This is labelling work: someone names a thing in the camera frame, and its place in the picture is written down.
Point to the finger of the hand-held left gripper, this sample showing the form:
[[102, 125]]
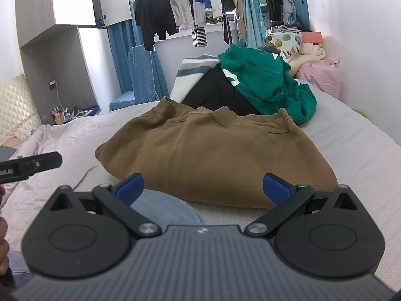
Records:
[[40, 162]]

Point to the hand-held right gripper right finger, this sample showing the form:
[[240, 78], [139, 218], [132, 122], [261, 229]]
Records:
[[277, 189]]

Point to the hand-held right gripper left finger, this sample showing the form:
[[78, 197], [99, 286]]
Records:
[[128, 188]]

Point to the brown sweatshirt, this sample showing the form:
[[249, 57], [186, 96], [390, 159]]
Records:
[[213, 153]]

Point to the person's left hand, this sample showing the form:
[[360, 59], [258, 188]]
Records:
[[3, 244]]

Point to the grey pink patchwork pillow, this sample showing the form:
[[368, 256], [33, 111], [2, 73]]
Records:
[[9, 149]]

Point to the white quilt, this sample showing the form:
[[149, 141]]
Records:
[[62, 138]]

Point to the cluster of toiletry bottles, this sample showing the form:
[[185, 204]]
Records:
[[61, 116]]

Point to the cream quilted headboard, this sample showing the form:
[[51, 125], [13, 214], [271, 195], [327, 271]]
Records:
[[18, 103]]

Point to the white tablet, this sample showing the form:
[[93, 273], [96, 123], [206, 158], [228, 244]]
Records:
[[84, 113]]

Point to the blue box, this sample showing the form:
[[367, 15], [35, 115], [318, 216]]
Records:
[[96, 109]]

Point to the bed with white sheet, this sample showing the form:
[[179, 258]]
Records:
[[344, 150]]

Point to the green hoodie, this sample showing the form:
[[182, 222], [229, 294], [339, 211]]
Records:
[[260, 78]]

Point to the black garment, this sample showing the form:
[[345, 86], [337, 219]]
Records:
[[213, 94]]

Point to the blue covered chair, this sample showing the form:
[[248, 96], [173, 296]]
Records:
[[142, 72]]

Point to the pink bag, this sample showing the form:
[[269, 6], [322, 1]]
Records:
[[322, 76]]

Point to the white grey striped fleece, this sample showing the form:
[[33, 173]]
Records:
[[188, 75]]

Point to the cream blanket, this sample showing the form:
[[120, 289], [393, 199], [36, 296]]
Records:
[[308, 55]]

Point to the dotted plush pillow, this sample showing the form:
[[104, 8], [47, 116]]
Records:
[[283, 42]]

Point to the grey wardrobe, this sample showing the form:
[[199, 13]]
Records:
[[37, 12]]

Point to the pink box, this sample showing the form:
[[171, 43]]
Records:
[[312, 37]]

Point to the striped hanging garment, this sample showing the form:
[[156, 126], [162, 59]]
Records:
[[200, 37]]

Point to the black hanging jacket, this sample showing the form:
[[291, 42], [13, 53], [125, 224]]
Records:
[[155, 9]]

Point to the floral hanging garment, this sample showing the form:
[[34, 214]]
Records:
[[288, 4]]

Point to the tan hanging garment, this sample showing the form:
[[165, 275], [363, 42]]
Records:
[[236, 3]]

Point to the beige white hanging garment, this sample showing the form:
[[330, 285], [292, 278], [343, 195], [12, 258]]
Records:
[[181, 3]]

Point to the wall charger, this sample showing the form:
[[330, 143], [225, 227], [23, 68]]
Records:
[[52, 84]]

